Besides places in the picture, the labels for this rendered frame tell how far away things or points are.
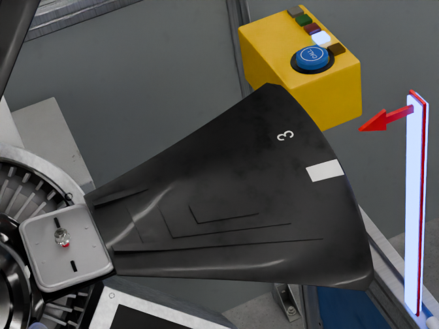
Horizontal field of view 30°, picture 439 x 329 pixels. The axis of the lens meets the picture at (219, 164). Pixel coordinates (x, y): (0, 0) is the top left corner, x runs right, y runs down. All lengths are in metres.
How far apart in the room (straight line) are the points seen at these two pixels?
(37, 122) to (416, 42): 0.83
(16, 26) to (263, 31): 0.49
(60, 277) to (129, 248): 0.06
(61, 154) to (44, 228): 0.59
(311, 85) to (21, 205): 0.39
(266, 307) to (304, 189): 1.38
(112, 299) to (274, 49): 0.42
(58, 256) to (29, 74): 0.78
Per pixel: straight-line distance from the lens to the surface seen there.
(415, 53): 1.81
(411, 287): 0.99
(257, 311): 2.11
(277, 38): 1.08
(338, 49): 1.04
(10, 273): 0.65
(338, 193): 0.75
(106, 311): 0.81
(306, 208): 0.73
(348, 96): 1.05
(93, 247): 0.71
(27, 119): 1.41
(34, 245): 0.72
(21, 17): 0.68
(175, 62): 1.52
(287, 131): 0.78
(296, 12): 1.12
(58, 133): 1.36
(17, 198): 0.82
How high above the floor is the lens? 1.69
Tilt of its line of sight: 43 degrees down
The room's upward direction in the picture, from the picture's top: 12 degrees counter-clockwise
